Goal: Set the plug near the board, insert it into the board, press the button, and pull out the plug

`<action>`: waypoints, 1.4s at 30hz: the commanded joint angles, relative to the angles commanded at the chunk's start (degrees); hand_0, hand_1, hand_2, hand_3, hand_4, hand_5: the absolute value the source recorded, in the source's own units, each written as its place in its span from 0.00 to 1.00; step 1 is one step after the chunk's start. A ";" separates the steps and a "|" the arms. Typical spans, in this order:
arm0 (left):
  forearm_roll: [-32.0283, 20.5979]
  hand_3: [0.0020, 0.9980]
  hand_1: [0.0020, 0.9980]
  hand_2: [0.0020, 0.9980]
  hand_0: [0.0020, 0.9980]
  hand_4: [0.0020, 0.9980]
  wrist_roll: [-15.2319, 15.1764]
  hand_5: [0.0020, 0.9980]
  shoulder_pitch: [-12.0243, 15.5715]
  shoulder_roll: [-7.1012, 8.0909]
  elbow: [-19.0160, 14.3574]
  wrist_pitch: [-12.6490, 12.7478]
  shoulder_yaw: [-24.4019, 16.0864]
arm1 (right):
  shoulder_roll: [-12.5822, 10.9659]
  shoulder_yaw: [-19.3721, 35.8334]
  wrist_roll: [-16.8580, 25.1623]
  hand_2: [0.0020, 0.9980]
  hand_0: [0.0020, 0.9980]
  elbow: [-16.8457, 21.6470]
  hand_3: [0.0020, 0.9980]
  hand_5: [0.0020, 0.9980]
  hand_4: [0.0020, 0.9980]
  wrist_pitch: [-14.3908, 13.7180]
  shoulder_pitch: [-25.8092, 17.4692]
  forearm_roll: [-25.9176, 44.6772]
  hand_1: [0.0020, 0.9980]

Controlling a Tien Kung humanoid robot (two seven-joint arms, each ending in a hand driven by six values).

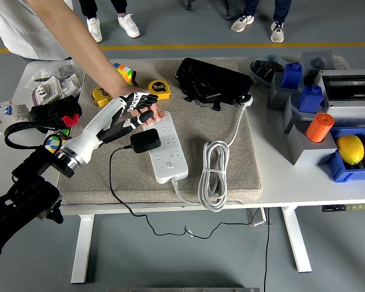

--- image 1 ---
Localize person's right hand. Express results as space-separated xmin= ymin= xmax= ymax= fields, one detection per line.
xmin=109 ymin=82 xmax=168 ymax=127

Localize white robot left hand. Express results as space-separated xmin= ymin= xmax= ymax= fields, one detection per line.
xmin=67 ymin=92 xmax=159 ymax=155

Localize black plug adapter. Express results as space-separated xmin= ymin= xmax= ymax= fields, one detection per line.
xmin=130 ymin=128 xmax=162 ymax=154

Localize black adapter cord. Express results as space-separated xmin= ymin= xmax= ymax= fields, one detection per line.
xmin=108 ymin=145 xmax=253 ymax=240

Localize white power strip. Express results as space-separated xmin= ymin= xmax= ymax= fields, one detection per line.
xmin=142 ymin=110 xmax=189 ymax=185

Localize white power strip cable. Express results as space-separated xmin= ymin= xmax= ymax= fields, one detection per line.
xmin=171 ymin=94 xmax=254 ymax=213

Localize large colourful puzzle cube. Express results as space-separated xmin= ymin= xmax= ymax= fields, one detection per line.
xmin=114 ymin=62 xmax=133 ymax=85

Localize yellow tape measure brown label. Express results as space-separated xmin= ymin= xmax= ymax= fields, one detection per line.
xmin=92 ymin=86 xmax=113 ymax=108

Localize red plastic piece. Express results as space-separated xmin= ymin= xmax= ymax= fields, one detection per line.
xmin=62 ymin=114 xmax=80 ymax=126

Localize yellow tape measure black label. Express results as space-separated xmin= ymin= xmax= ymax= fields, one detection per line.
xmin=148 ymin=79 xmax=172 ymax=100

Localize white socket module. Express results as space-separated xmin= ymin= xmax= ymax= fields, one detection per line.
xmin=58 ymin=74 xmax=82 ymax=97

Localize small colourful puzzle cube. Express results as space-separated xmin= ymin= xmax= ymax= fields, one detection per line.
xmin=44 ymin=129 xmax=71 ymax=152

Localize black cloth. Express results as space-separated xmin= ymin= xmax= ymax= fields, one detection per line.
xmin=29 ymin=96 xmax=83 ymax=133

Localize grey-brown mat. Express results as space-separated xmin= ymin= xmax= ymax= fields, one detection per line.
xmin=56 ymin=59 xmax=262 ymax=205

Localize white socket panel purple back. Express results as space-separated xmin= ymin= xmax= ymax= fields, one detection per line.
xmin=32 ymin=75 xmax=63 ymax=106

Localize black plastic case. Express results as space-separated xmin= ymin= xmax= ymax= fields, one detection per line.
xmin=174 ymin=57 xmax=256 ymax=112

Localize white circuit breaker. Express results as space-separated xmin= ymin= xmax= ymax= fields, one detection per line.
xmin=0 ymin=101 xmax=31 ymax=134

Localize black chair base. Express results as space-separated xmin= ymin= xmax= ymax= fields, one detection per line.
xmin=186 ymin=0 xmax=232 ymax=21

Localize white table leg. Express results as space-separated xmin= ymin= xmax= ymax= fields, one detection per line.
xmin=281 ymin=206 xmax=313 ymax=274
xmin=70 ymin=214 xmax=95 ymax=285

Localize blue bowl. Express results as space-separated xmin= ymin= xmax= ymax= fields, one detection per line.
xmin=250 ymin=54 xmax=290 ymax=88

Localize black binder clips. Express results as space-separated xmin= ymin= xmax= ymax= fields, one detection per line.
xmin=257 ymin=60 xmax=285 ymax=82

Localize grey square block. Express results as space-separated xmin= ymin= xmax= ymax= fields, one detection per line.
xmin=267 ymin=71 xmax=305 ymax=111

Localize blue plastic block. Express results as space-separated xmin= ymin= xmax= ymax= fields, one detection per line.
xmin=281 ymin=61 xmax=304 ymax=89
xmin=297 ymin=84 xmax=324 ymax=114

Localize grey box under table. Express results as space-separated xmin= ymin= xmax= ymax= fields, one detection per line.
xmin=246 ymin=207 xmax=268 ymax=228

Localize grey stepped block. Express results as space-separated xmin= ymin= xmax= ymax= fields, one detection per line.
xmin=283 ymin=96 xmax=338 ymax=167

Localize grey block with round hole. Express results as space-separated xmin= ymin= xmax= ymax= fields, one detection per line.
xmin=301 ymin=50 xmax=334 ymax=77

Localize orange cylinder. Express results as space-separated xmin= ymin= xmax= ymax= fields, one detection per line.
xmin=305 ymin=113 xmax=335 ymax=143

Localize beige roll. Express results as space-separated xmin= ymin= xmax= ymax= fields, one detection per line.
xmin=333 ymin=54 xmax=351 ymax=71

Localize blue plastic bin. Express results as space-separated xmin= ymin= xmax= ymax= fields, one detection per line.
xmin=327 ymin=126 xmax=365 ymax=183

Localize yellow lemon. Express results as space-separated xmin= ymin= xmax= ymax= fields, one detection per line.
xmin=336 ymin=134 xmax=365 ymax=166

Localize table control panel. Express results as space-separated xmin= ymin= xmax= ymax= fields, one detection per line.
xmin=322 ymin=203 xmax=365 ymax=213

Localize black hanging cable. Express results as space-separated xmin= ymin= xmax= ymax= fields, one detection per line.
xmin=263 ymin=208 xmax=271 ymax=292

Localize grey electrical enclosure box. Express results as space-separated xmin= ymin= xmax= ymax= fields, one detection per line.
xmin=318 ymin=69 xmax=365 ymax=128

